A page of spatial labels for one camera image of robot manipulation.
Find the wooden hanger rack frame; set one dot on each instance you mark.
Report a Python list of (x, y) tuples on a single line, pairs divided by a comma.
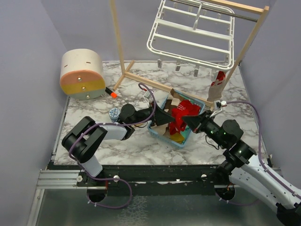
[(215, 4)]

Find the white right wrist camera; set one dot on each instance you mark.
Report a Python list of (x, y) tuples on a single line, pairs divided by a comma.
[(218, 107)]

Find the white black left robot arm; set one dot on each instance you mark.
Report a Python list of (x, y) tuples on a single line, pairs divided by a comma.
[(86, 136)]

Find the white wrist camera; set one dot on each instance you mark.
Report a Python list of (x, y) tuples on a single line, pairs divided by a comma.
[(218, 107), (148, 96)]

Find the metal hanging rod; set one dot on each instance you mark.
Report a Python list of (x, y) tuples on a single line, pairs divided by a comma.
[(217, 11)]

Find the white plastic clip hanger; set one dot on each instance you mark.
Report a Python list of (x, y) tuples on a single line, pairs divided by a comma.
[(209, 33)]

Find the red beige reindeer sock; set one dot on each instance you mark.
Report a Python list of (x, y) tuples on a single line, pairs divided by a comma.
[(216, 87)]

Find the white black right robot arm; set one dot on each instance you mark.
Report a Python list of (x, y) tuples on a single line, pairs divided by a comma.
[(244, 167)]

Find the cream ribbed sock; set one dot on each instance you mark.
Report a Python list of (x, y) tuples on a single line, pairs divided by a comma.
[(168, 106)]

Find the red santa sock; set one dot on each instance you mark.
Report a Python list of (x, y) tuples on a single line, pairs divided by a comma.
[(185, 108)]

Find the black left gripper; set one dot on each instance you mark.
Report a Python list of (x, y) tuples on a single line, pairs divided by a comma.
[(159, 116)]

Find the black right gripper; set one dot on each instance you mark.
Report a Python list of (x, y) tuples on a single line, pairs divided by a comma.
[(195, 122)]

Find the blue perforated plastic basket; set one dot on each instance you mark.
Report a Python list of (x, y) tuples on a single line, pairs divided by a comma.
[(174, 94)]

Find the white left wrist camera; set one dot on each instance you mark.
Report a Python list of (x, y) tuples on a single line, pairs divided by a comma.
[(148, 96)]

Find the black mounting rail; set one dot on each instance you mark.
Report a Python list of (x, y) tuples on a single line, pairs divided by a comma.
[(142, 180)]

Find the orange black highlighter pen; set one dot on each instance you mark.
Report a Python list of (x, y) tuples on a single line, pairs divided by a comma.
[(110, 92)]

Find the yellow sock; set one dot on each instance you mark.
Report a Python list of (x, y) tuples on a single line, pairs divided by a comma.
[(178, 138)]

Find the pastel round drawer box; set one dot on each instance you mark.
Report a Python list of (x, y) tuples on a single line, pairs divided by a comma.
[(81, 74)]

